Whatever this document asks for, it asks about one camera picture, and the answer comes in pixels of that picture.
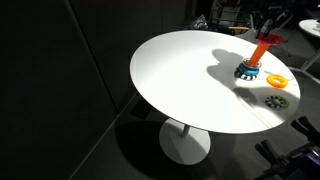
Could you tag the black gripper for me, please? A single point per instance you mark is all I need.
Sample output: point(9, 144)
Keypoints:
point(276, 11)

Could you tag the orange stacking pole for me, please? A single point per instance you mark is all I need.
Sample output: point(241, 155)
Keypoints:
point(258, 53)

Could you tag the yellow bar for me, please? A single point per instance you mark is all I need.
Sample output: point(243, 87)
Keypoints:
point(239, 28)

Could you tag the small white round table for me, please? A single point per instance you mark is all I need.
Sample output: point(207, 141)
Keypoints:
point(310, 26)

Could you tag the small grey object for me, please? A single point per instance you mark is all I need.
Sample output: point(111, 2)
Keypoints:
point(199, 22)

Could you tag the black clamp orange tip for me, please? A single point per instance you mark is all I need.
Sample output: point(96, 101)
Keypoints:
point(268, 150)
point(306, 128)

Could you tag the metal frame chair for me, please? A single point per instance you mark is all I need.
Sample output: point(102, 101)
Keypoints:
point(226, 13)

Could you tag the white table pedestal base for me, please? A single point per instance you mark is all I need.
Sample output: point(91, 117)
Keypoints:
point(185, 146)

